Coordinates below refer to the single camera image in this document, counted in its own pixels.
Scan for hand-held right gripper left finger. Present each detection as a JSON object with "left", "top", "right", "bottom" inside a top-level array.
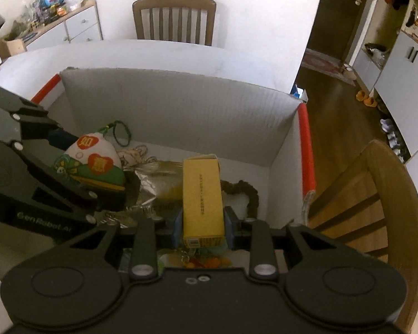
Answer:
[{"left": 70, "top": 210, "right": 184, "bottom": 279}]

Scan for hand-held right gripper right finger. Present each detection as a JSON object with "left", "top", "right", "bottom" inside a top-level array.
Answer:
[{"left": 224, "top": 207, "right": 352, "bottom": 279}]

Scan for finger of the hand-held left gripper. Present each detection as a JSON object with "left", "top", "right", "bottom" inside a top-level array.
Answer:
[
  {"left": 11, "top": 140, "right": 107, "bottom": 224},
  {"left": 12, "top": 106, "right": 79, "bottom": 150}
]

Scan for white green plush charm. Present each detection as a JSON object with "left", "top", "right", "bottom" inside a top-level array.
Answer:
[{"left": 54, "top": 120, "right": 132, "bottom": 192}]

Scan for yellow rectangular box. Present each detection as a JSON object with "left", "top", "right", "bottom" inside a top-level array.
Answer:
[{"left": 182, "top": 154, "right": 227, "bottom": 249}]

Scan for white cardboard box red edges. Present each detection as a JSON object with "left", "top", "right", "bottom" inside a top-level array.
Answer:
[{"left": 30, "top": 67, "right": 317, "bottom": 268}]

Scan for brown heart-shaped scrunchie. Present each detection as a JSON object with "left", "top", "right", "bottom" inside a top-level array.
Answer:
[{"left": 220, "top": 180, "right": 259, "bottom": 220}]

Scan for orange plastic piece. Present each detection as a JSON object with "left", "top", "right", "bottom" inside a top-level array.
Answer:
[{"left": 194, "top": 256, "right": 224, "bottom": 268}]

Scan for silver foil bag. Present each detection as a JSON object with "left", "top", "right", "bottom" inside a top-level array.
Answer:
[{"left": 123, "top": 160, "right": 186, "bottom": 217}]

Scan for cartoon character charm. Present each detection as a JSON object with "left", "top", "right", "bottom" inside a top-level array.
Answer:
[{"left": 118, "top": 144, "right": 149, "bottom": 168}]

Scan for brown cardboard box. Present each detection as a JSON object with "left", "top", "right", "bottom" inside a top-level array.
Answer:
[{"left": 0, "top": 38, "right": 26, "bottom": 59}]

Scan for white sideboard wooden top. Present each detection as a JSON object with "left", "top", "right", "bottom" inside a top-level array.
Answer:
[{"left": 0, "top": 0, "right": 104, "bottom": 55}]

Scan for clutter of small toys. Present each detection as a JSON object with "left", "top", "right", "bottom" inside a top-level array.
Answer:
[{"left": 12, "top": 0, "right": 88, "bottom": 33}]

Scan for blue box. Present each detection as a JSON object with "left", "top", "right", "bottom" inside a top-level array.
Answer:
[{"left": 290, "top": 84, "right": 309, "bottom": 104}]

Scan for wooden chair curved back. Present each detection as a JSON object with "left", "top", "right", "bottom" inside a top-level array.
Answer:
[{"left": 307, "top": 139, "right": 418, "bottom": 334}]

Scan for wooden chair slatted back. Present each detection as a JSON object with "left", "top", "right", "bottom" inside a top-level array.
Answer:
[{"left": 132, "top": 0, "right": 217, "bottom": 46}]

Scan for row of sneakers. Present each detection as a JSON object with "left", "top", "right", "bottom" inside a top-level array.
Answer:
[{"left": 380, "top": 118, "right": 410, "bottom": 163}]

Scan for patterned red rug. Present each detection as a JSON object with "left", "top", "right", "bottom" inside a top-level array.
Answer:
[{"left": 301, "top": 49, "right": 358, "bottom": 86}]

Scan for white built-in cabinet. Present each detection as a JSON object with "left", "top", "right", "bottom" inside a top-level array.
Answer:
[{"left": 348, "top": 0, "right": 418, "bottom": 166}]

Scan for grey bag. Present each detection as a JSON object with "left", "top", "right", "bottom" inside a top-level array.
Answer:
[{"left": 364, "top": 43, "right": 391, "bottom": 67}]

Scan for dark wooden door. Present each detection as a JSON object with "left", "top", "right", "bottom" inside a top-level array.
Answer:
[{"left": 307, "top": 0, "right": 374, "bottom": 64}]

